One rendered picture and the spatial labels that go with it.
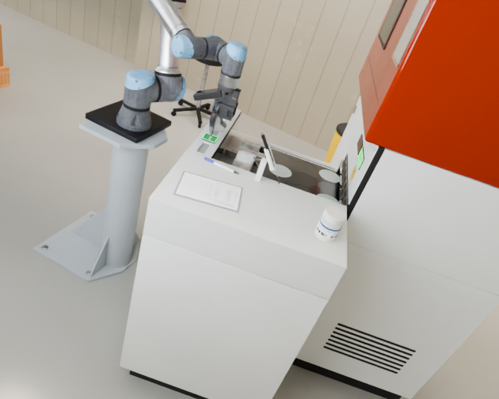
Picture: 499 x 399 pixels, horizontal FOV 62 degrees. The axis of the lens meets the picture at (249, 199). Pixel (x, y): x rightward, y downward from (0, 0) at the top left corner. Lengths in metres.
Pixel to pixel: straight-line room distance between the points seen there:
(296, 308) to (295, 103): 3.13
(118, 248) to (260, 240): 1.16
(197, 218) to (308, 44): 3.12
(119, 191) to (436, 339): 1.55
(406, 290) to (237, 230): 0.83
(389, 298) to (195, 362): 0.82
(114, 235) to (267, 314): 1.04
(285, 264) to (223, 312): 0.32
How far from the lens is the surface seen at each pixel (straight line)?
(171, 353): 1.73
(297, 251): 1.24
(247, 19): 4.35
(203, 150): 1.59
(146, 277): 1.47
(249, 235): 1.23
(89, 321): 2.15
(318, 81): 4.19
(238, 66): 1.52
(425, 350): 2.06
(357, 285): 1.77
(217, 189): 1.36
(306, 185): 1.70
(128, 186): 2.00
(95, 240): 2.46
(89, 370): 2.01
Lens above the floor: 1.71
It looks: 33 degrees down
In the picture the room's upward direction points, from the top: 19 degrees clockwise
